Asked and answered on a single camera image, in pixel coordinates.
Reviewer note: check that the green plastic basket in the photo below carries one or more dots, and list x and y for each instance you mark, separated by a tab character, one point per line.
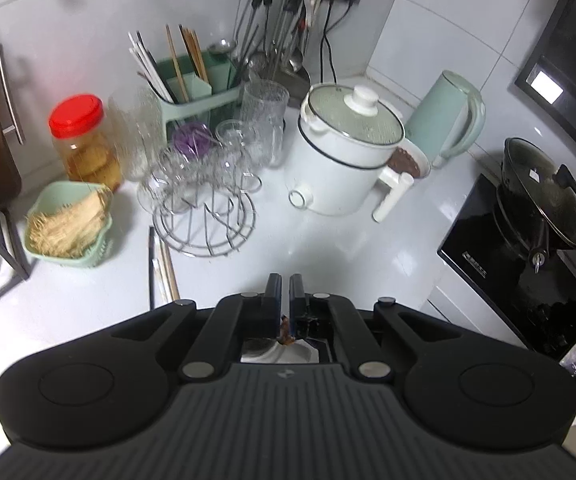
53	192

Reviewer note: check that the white electric pot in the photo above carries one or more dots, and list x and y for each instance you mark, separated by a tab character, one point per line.
338	175

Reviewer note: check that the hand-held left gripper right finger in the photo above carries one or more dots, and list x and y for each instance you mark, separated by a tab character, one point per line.
298	305

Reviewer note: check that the textured clear glass tumbler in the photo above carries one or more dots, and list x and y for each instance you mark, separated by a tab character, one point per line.
135	135

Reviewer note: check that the black induction cooktop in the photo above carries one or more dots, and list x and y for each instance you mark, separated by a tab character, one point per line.
482	240

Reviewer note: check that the green electric kettle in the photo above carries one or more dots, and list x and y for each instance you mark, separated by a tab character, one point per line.
437	120

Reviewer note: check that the green utensil holder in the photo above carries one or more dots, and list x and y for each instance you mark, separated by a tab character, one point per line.
188	95

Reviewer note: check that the white mug green label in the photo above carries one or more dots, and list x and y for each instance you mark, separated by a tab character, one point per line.
293	355

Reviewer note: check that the wooden chopstick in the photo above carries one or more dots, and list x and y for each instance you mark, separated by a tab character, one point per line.
170	275

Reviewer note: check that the floral ceramic bowl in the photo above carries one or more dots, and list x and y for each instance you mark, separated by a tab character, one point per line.
407	162

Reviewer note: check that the bundle of dried strands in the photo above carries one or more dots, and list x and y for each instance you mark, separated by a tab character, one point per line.
63	232

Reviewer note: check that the white chopstick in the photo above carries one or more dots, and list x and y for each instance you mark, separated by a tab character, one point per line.
159	280

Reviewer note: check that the black chopstick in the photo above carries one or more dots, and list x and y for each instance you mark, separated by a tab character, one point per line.
151	260

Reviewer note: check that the clear glass cup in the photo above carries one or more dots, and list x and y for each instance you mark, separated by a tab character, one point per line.
170	180

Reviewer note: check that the black wok with lid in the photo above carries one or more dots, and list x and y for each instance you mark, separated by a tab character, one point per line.
542	195

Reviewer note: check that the large textured glass mug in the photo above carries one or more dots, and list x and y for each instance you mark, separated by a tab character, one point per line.
265	110

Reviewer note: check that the red lid plastic jar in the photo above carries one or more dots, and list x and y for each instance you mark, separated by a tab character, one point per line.
78	120

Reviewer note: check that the steel ladle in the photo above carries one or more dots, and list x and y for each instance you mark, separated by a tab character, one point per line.
223	47

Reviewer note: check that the clear stemmed glass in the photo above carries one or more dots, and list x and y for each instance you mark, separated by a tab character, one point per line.
233	150

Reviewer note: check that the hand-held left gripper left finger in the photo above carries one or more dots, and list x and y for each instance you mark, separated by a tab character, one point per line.
274	305

